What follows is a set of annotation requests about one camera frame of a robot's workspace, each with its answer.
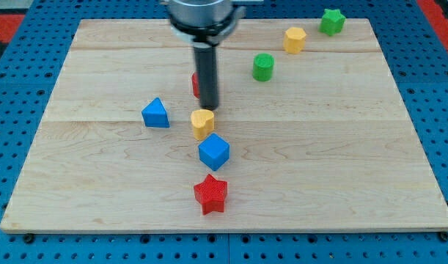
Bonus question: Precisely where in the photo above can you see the light wooden board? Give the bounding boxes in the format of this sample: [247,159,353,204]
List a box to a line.
[0,18,448,234]

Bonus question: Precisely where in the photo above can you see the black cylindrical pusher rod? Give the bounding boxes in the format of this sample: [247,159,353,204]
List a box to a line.
[193,43,219,110]

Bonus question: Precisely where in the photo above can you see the green star block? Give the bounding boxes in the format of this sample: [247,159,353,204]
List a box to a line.
[319,9,346,36]

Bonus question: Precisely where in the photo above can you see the red block behind rod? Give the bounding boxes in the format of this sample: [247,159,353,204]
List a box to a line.
[191,72,200,98]

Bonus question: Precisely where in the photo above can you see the blue triangle block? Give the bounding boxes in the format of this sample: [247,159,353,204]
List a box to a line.
[142,98,169,128]

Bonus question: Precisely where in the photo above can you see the yellow hexagon block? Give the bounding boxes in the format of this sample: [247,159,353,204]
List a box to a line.
[283,27,306,54]

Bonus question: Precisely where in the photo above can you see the blue cube block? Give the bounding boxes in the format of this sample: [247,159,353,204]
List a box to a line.
[198,133,230,171]

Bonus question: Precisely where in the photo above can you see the green cylinder block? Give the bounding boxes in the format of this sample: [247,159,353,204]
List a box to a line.
[252,53,275,81]

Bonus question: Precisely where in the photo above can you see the red star block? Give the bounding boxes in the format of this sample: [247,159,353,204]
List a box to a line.
[194,174,228,215]

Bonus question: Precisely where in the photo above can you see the yellow heart block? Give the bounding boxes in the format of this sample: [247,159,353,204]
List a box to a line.
[191,109,215,141]

